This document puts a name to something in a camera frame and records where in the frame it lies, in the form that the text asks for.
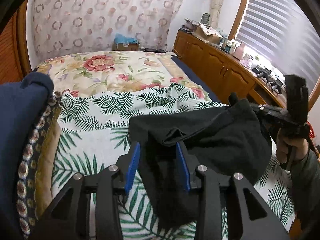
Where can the pink bottle on cabinet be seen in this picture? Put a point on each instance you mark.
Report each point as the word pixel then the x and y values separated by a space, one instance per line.
pixel 240 51

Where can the palm leaf print bedsheet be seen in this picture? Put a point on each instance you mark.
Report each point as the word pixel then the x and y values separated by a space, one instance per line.
pixel 95 132

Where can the striped window blind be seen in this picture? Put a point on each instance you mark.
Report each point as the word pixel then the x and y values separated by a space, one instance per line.
pixel 279 31

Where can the navy blue folded garment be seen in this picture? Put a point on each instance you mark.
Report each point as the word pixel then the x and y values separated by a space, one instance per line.
pixel 21 104

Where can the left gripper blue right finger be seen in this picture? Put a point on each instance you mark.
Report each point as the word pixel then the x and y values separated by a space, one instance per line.
pixel 187 165

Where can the circle patterned curtain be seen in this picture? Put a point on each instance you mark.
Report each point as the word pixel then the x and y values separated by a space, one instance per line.
pixel 62 27

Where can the right forearm dark sleeve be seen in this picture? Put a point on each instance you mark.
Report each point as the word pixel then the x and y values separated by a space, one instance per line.
pixel 305 189

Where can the wooden louvered closet door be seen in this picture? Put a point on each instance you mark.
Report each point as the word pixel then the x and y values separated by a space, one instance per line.
pixel 15 64

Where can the open cardboard box on cabinet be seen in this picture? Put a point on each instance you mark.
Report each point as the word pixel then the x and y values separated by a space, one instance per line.
pixel 209 34

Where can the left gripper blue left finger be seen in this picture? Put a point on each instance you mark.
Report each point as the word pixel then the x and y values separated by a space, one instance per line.
pixel 128 165

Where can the floral quilt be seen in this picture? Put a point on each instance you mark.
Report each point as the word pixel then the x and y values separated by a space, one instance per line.
pixel 87 74

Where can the circle patterned folded cloth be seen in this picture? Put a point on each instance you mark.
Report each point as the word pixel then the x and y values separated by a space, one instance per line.
pixel 34 185

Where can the cardboard box blue contents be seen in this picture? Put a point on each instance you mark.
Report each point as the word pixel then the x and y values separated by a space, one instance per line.
pixel 123 43

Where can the black t-shirt white lettering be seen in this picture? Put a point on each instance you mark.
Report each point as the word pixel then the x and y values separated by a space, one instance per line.
pixel 226 139

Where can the wooden sideboard cabinet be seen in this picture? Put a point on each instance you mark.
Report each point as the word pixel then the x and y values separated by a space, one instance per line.
pixel 222 73

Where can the right hand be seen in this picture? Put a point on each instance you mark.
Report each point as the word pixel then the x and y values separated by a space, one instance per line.
pixel 285 146

